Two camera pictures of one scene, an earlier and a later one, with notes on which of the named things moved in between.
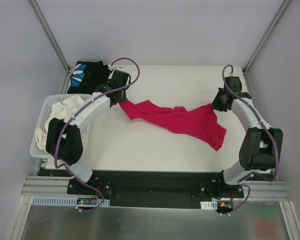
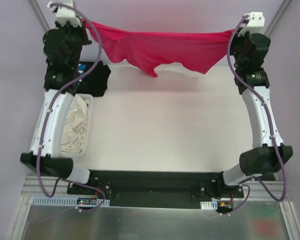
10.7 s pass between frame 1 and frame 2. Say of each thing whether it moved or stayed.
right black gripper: moved
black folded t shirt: stayed
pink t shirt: moved
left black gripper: moved
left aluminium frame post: stayed
